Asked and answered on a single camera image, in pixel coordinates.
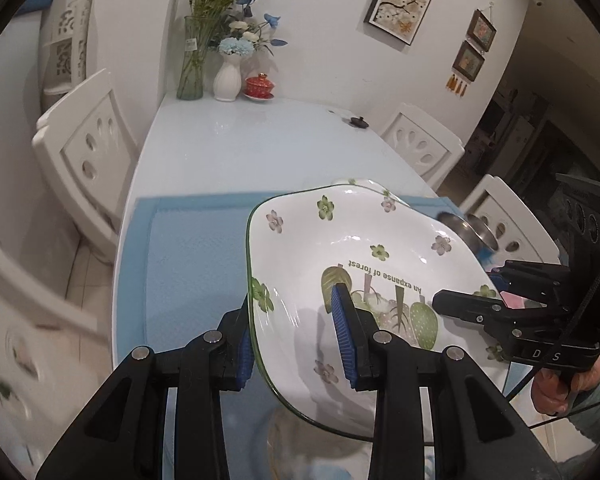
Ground large octagonal forest plate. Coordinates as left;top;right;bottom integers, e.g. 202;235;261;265
246;184;508;440

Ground round blue leaf plate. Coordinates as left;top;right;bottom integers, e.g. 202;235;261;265
268;408;372;479

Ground person's right hand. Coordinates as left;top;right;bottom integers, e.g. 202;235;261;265
531;357;600;415

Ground pink ceramic bowl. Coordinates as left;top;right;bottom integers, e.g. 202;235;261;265
500;292;544;309

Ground white chair near right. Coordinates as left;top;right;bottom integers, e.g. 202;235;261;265
460;174;560;264

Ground white chair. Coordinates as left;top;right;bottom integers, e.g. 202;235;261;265
379;103;465;191
32;68;140;263
460;174;560;264
0;245;99;478

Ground red steel bowl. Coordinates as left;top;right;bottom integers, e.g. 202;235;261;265
437;211;481;257

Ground light blue table mat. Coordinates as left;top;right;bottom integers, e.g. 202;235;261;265
113;192;531;480

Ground small octagonal forest plate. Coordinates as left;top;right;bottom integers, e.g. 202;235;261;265
332;178;408;212

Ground white chair far right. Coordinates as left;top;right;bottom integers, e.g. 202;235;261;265
379;103;465;191

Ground small black lid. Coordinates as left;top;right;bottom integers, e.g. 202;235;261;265
348;117;370;129

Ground white chair near left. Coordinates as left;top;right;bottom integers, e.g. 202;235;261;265
0;245;99;478

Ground red lidded teacup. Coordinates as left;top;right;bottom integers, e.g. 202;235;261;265
242;73;275;101

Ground white chair far left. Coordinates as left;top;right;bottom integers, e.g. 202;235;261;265
32;68;140;263

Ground lower small framed picture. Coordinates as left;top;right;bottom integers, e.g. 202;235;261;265
453;41;484;81

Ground white vase blue flowers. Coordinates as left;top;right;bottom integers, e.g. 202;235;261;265
212;0;288;102

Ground glass vase green flowers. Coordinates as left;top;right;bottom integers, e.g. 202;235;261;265
176;0;237;101

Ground black cable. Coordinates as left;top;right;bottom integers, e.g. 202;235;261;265
504;268;600;430

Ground orange hanging wall ornaments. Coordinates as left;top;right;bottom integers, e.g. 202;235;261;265
445;74;468;96

